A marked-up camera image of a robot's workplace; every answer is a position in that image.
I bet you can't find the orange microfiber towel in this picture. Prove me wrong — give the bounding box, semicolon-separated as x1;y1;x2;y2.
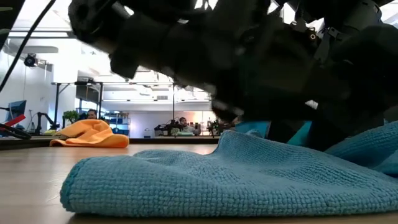
49;119;130;149

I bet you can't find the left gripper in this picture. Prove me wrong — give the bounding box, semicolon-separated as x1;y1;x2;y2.
109;12;249;124

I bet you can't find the black hanging cable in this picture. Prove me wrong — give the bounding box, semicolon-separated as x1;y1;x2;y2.
0;0;57;93

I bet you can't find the turquoise microfiber towel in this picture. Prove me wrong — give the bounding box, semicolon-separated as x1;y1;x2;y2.
59;120;398;218

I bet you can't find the small background potted plant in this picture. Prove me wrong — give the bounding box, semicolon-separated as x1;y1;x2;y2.
63;110;80;124

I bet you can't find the long ceiling light strip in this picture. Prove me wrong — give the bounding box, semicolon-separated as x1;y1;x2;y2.
7;30;77;40

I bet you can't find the black background screen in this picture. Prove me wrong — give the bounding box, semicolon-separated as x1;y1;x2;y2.
75;81;103;104

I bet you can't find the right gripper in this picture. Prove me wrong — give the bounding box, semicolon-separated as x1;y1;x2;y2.
236;12;398;152

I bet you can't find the red background object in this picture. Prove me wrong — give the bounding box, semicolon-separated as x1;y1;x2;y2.
0;114;27;128

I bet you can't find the black background hose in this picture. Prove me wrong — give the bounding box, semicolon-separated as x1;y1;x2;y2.
0;123;32;140

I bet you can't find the teal plastic basket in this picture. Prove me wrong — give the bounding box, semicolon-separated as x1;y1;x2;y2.
234;120;313;147

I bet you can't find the black ceiling camera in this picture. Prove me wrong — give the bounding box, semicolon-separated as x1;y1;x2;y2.
24;53;39;68

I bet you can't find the blue computer monitor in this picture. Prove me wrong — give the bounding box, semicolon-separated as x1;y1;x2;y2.
7;100;27;121

